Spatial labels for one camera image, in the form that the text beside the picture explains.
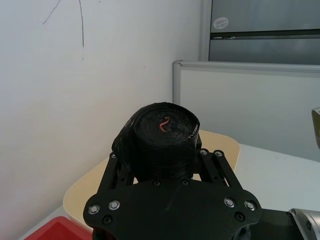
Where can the grey metal cabinet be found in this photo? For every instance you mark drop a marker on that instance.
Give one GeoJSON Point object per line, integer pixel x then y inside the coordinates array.
{"type": "Point", "coordinates": [262, 30]}

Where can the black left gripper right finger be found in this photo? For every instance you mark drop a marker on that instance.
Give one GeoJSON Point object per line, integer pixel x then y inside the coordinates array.
{"type": "Point", "coordinates": [222, 170]}

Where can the white partition with aluminium frame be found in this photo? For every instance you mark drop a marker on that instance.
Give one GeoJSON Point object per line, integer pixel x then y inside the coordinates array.
{"type": "Point", "coordinates": [250, 105]}

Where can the cream plastic tray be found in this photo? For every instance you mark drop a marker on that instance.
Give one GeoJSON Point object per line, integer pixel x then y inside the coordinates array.
{"type": "Point", "coordinates": [82, 192]}

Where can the red plastic bin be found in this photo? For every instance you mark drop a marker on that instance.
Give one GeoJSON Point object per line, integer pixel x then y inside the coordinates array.
{"type": "Point", "coordinates": [58, 230]}

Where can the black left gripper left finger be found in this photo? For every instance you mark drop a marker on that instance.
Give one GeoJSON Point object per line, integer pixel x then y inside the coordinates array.
{"type": "Point", "coordinates": [111, 172]}

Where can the black roll of plastic bags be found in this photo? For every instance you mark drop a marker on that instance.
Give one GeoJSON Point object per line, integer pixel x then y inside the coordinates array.
{"type": "Point", "coordinates": [162, 147]}

